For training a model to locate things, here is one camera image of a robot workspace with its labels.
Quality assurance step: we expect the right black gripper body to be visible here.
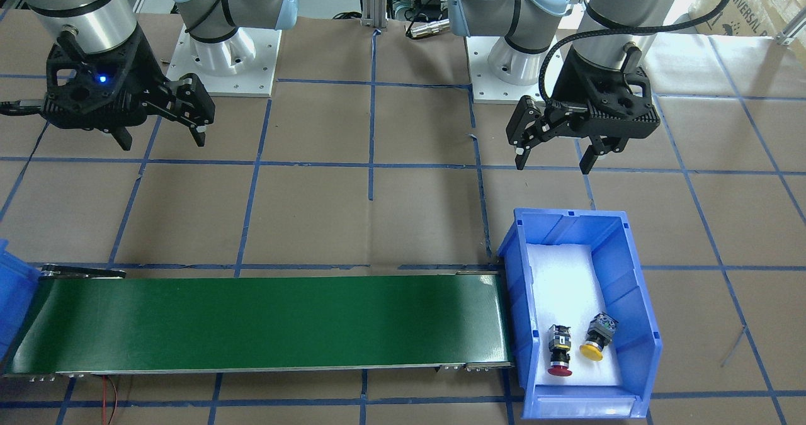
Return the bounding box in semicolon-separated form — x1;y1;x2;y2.
42;25;171;130

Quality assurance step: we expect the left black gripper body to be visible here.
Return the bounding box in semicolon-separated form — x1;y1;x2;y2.
546;47;660;139

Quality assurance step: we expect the yellow mushroom push button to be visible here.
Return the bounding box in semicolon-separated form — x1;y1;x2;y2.
579;312;619;361

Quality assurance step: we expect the red mushroom push button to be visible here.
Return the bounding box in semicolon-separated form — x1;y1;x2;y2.
547;324;572;377

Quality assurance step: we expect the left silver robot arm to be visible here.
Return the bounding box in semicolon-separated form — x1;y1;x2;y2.
447;0;674;174

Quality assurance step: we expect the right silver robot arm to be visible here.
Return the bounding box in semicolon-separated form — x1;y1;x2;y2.
2;0;298;150

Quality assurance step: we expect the blue plastic bin with foam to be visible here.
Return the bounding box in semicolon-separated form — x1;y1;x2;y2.
498;208;662;419

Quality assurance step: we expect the black power adapter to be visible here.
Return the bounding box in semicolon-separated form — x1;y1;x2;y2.
408;0;443;21

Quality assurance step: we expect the green conveyor belt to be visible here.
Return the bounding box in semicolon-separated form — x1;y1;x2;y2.
3;274;514;377

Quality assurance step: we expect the cardboard box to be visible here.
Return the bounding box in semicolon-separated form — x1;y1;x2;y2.
695;0;804;36

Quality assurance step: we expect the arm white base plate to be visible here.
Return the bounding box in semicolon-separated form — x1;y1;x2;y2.
465;36;547;104
166;27;284;98

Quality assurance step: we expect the red thin wire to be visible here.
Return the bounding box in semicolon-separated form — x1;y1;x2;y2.
101;376;119;425

